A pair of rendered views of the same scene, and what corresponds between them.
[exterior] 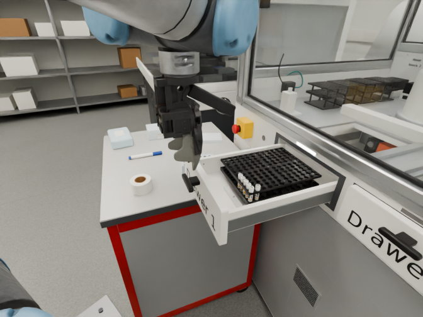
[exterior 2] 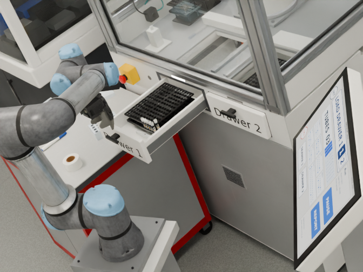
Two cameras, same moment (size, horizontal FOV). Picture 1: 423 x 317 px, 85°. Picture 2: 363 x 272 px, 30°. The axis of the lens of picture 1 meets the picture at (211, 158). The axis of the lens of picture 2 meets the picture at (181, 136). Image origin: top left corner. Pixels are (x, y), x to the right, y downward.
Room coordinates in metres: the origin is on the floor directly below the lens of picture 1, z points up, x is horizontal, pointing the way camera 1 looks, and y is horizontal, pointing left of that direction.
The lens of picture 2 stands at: (-1.62, 0.11, 2.33)
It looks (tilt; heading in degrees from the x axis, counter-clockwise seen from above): 36 degrees down; 352
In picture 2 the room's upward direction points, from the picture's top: 21 degrees counter-clockwise
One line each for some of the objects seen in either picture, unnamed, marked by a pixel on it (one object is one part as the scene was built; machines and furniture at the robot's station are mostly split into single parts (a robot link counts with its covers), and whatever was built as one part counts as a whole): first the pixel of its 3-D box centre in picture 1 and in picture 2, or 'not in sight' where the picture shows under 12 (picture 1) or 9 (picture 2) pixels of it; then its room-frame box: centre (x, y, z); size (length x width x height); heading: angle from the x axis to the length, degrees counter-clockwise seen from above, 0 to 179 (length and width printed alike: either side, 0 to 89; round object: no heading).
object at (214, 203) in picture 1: (202, 189); (122, 139); (0.48, 0.02, 0.87); 0.29 x 0.02 x 0.11; 21
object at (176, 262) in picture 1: (179, 218); (109, 190); (0.87, 0.16, 0.38); 0.62 x 0.58 x 0.76; 21
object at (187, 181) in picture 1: (191, 181); (114, 137); (0.47, 0.05, 0.91); 0.07 x 0.04 x 0.01; 21
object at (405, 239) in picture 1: (403, 240); (230, 112); (0.29, -0.36, 0.91); 0.07 x 0.04 x 0.01; 21
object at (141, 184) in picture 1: (141, 184); (72, 162); (0.63, 0.24, 0.78); 0.07 x 0.07 x 0.04
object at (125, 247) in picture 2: not in sight; (118, 234); (0.06, 0.19, 0.83); 0.15 x 0.15 x 0.10
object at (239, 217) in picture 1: (269, 176); (163, 109); (0.56, -0.17, 0.86); 0.40 x 0.26 x 0.06; 111
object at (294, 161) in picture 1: (267, 175); (161, 109); (0.56, -0.16, 0.87); 0.22 x 0.18 x 0.06; 111
